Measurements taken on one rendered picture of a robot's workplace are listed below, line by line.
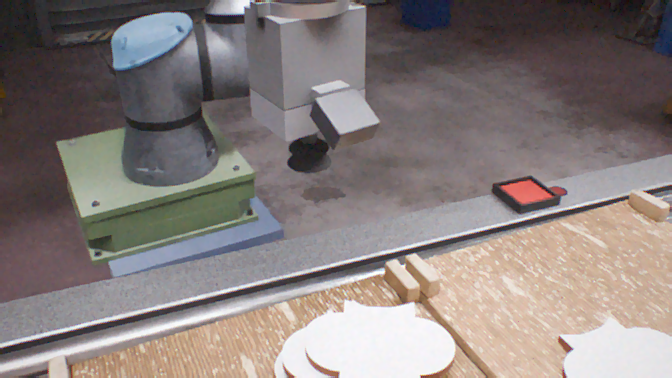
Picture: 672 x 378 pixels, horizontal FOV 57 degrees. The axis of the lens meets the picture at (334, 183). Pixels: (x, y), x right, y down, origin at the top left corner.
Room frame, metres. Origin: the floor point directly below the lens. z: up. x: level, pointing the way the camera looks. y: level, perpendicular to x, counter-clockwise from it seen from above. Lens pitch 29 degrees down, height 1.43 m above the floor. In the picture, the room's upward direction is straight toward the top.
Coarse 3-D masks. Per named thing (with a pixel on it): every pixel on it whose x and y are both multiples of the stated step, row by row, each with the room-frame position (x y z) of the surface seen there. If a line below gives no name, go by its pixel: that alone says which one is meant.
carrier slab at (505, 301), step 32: (576, 224) 0.75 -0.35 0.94; (608, 224) 0.75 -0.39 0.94; (640, 224) 0.75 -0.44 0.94; (448, 256) 0.67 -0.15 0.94; (480, 256) 0.67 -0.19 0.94; (512, 256) 0.67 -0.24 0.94; (544, 256) 0.67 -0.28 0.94; (576, 256) 0.67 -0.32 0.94; (608, 256) 0.67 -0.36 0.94; (640, 256) 0.67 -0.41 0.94; (448, 288) 0.61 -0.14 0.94; (480, 288) 0.61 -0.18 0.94; (512, 288) 0.61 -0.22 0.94; (544, 288) 0.61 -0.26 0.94; (576, 288) 0.61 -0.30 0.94; (608, 288) 0.61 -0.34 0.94; (640, 288) 0.61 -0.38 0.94; (448, 320) 0.55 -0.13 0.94; (480, 320) 0.55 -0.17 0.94; (512, 320) 0.55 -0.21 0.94; (544, 320) 0.55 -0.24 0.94; (576, 320) 0.55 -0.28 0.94; (640, 320) 0.55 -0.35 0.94; (480, 352) 0.50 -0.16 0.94; (512, 352) 0.50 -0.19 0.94; (544, 352) 0.50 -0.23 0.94
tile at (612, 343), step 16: (608, 320) 0.54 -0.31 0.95; (560, 336) 0.51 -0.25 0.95; (576, 336) 0.51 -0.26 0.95; (592, 336) 0.51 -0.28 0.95; (608, 336) 0.51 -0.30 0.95; (624, 336) 0.51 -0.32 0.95; (640, 336) 0.51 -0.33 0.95; (656, 336) 0.51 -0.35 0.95; (576, 352) 0.49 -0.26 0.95; (592, 352) 0.49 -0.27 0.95; (608, 352) 0.49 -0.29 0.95; (624, 352) 0.49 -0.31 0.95; (640, 352) 0.49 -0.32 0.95; (656, 352) 0.49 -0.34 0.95; (576, 368) 0.46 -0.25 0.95; (592, 368) 0.46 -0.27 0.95; (608, 368) 0.46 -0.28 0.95; (624, 368) 0.46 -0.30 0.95; (640, 368) 0.46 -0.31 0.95; (656, 368) 0.46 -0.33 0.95
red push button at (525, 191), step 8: (512, 184) 0.88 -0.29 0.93; (520, 184) 0.88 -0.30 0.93; (528, 184) 0.88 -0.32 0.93; (512, 192) 0.85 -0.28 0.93; (520, 192) 0.85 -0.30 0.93; (528, 192) 0.85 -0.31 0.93; (536, 192) 0.85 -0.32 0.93; (544, 192) 0.85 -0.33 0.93; (520, 200) 0.83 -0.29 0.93; (528, 200) 0.83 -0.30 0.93
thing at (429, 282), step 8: (408, 256) 0.64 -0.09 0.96; (416, 256) 0.64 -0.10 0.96; (408, 264) 0.63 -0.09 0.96; (416, 264) 0.62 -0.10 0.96; (424, 264) 0.62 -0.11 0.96; (408, 272) 0.63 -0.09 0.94; (416, 272) 0.61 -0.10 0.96; (424, 272) 0.60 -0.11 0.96; (432, 272) 0.60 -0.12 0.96; (416, 280) 0.61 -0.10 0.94; (424, 280) 0.60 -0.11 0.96; (432, 280) 0.59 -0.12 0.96; (424, 288) 0.59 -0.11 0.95; (432, 288) 0.59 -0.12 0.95; (432, 296) 0.59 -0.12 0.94
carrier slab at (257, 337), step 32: (352, 288) 0.61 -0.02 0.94; (384, 288) 0.61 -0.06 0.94; (224, 320) 0.55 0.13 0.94; (256, 320) 0.55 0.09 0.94; (288, 320) 0.55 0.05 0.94; (128, 352) 0.50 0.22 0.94; (160, 352) 0.50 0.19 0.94; (192, 352) 0.50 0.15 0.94; (224, 352) 0.50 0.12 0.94; (256, 352) 0.50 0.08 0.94
